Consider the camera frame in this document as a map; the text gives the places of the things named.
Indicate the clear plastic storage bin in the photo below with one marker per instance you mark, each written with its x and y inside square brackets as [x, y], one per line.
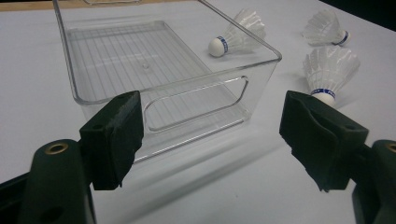
[124, 62]

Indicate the white table cover sheet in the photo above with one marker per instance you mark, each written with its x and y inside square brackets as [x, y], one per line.
[218, 193]

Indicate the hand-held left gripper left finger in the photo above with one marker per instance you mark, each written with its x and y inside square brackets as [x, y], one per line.
[112, 140]

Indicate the white feather shuttlecock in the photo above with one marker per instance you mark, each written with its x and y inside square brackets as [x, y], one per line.
[330, 68]
[218, 46]
[323, 29]

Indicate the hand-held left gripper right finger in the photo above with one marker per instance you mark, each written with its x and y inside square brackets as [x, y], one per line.
[323, 140]

